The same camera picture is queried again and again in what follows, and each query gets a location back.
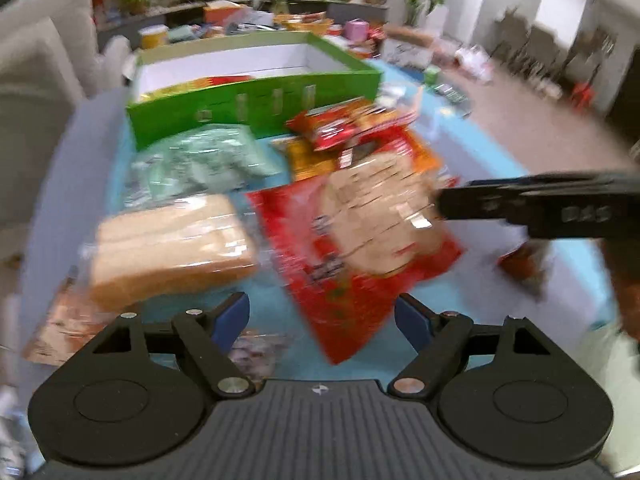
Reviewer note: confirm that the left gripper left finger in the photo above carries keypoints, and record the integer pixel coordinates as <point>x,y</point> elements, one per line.
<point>137,390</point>

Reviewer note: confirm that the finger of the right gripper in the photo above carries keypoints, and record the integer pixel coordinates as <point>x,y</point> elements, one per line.
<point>493,199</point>

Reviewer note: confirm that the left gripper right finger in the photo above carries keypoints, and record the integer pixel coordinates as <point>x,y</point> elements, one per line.
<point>506,392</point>

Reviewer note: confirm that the large red pastry bag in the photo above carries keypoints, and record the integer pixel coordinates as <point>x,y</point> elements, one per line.
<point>347,243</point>

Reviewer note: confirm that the clear bag sliced bread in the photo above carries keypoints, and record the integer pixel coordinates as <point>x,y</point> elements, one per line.
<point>189,245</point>

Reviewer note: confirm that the green snack packet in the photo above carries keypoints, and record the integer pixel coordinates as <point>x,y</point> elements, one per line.
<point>213,158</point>

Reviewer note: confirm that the yellow snack packet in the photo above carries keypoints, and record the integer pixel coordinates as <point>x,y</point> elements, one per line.
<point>192,85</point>

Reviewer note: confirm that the person right hand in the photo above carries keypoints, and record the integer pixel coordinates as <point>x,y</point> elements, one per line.
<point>622,257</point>

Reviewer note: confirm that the brown nut snack box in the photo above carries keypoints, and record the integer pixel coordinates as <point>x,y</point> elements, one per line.
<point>71,321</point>

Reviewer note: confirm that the small red bread packet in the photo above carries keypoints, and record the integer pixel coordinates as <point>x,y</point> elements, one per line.
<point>333,126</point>

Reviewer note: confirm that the white plastic bag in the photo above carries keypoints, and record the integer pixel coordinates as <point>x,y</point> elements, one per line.
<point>475,63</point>

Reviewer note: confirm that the white blue carton box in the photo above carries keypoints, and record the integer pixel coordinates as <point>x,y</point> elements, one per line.
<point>408,47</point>

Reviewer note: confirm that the orange cracker packet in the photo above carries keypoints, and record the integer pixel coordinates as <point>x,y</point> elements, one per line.
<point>303,162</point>

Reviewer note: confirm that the tall leafy potted plant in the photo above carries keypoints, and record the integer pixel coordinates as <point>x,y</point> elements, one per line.
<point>415,9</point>

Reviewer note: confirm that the pink small box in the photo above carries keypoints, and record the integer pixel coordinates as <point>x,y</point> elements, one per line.
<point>356,30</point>

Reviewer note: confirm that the yellow woven basket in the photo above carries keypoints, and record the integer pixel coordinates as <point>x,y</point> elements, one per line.
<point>314,23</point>

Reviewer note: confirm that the green cardboard box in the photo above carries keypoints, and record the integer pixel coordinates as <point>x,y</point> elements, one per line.
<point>292,72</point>

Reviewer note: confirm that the grey sofa armchair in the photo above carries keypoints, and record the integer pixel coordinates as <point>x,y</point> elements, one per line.
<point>50,63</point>

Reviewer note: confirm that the orange tissue box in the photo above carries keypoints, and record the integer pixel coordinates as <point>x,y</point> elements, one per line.
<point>217,12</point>

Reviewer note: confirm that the yellow cylindrical tin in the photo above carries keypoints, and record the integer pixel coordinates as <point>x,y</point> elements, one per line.
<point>153,36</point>

